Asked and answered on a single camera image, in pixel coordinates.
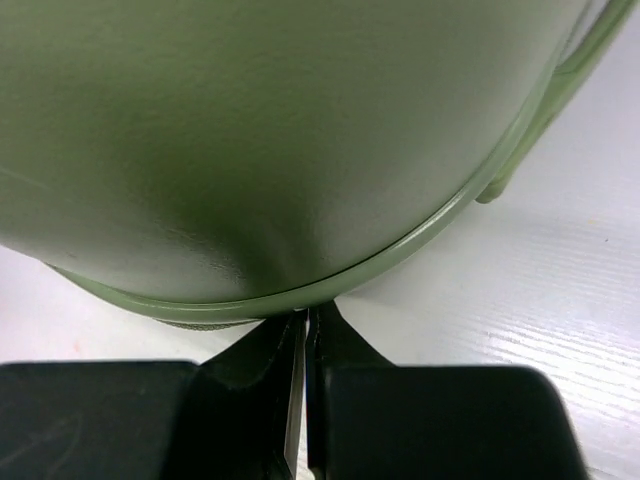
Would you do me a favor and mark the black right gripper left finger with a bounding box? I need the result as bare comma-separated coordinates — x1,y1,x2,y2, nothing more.
1,313,305,479

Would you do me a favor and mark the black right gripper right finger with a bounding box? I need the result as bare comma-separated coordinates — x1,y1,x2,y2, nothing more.
306,302,588,479

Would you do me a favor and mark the green hard-shell suitcase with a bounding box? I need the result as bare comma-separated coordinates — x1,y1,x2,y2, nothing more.
1,1,636,328

